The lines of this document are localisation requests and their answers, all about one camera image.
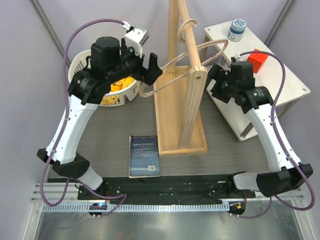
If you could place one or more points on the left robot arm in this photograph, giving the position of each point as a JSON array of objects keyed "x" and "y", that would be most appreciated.
[{"x": 110, "y": 61}]

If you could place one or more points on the yellow shorts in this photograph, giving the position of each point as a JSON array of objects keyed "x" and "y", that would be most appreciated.
[{"x": 122, "y": 90}]

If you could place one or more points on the wooden hanger rack stand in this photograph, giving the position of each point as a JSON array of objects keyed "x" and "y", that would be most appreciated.
[{"x": 180, "y": 130}]

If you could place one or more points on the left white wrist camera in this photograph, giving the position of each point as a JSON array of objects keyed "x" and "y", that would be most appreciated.
[{"x": 135, "y": 38}]

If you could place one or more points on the dark blue book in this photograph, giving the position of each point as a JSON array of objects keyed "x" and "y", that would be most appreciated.
[{"x": 143, "y": 157}]

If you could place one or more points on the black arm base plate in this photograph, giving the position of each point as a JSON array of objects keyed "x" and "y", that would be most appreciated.
[{"x": 171, "y": 190}]

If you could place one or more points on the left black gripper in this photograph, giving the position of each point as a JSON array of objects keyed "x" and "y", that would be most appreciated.
[{"x": 149, "y": 75}]

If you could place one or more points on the slotted cable duct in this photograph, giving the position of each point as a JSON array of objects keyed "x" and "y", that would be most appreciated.
[{"x": 97, "y": 207}]

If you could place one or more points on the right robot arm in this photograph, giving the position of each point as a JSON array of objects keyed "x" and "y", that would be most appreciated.
[{"x": 285, "y": 167}]

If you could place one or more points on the white two-tier side table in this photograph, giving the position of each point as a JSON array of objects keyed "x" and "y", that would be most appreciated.
[{"x": 270, "y": 76}]

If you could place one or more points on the blue white lidded jar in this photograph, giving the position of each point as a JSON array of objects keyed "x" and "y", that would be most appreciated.
[{"x": 236, "y": 30}]

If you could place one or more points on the white plastic laundry basket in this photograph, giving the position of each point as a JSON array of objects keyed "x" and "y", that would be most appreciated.
[{"x": 78, "y": 63}]

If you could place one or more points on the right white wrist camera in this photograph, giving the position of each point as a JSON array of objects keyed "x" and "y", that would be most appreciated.
[{"x": 236, "y": 58}]

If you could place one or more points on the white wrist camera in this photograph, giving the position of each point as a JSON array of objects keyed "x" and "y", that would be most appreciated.
[
  {"x": 135, "y": 38},
  {"x": 236, "y": 58}
]

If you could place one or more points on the red cube block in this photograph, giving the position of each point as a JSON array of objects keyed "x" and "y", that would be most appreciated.
[{"x": 257, "y": 60}]

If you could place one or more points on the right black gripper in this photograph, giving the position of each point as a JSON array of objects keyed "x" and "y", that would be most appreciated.
[{"x": 219, "y": 74}]

